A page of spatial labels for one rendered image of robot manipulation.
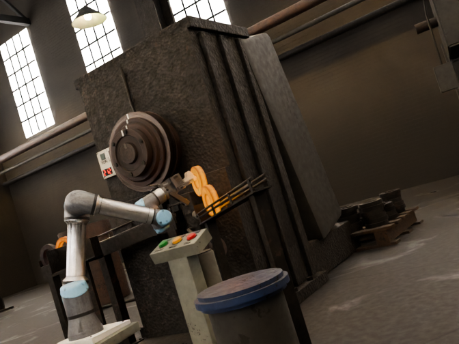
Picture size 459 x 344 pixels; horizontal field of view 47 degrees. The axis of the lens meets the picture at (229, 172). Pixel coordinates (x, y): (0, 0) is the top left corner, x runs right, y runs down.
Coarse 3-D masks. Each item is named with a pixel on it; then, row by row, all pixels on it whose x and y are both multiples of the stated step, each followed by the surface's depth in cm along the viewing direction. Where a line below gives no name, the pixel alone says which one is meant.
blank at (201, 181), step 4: (192, 168) 269; (196, 168) 264; (200, 168) 265; (192, 172) 270; (196, 172) 264; (200, 172) 262; (196, 176) 266; (200, 176) 261; (204, 176) 262; (196, 180) 272; (200, 180) 262; (204, 180) 262; (192, 184) 275; (196, 184) 271; (200, 184) 263; (204, 184) 262; (196, 188) 270; (200, 188) 264; (196, 192) 272; (200, 192) 266; (200, 196) 268
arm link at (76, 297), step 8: (64, 288) 223; (72, 288) 222; (80, 288) 223; (88, 288) 228; (64, 296) 222; (72, 296) 221; (80, 296) 222; (88, 296) 225; (64, 304) 223; (72, 304) 221; (80, 304) 221; (88, 304) 224; (72, 312) 221; (80, 312) 221
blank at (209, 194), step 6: (204, 186) 256; (210, 186) 254; (204, 192) 259; (210, 192) 251; (216, 192) 252; (204, 198) 261; (210, 198) 253; (216, 198) 251; (204, 204) 263; (216, 204) 251; (216, 210) 252
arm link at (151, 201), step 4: (152, 192) 257; (148, 196) 256; (152, 196) 256; (156, 196) 256; (140, 200) 255; (144, 200) 254; (148, 200) 254; (152, 200) 255; (156, 200) 256; (136, 204) 253; (140, 204) 253; (144, 204) 253; (148, 204) 254; (152, 204) 255; (156, 204) 256; (160, 204) 258; (156, 208) 255
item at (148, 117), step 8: (136, 112) 302; (120, 120) 309; (152, 120) 296; (160, 120) 299; (160, 128) 294; (168, 128) 299; (112, 136) 314; (168, 136) 295; (168, 144) 292; (168, 152) 293; (168, 160) 294; (168, 168) 295; (120, 176) 315; (160, 176) 298; (168, 176) 302; (128, 184) 312
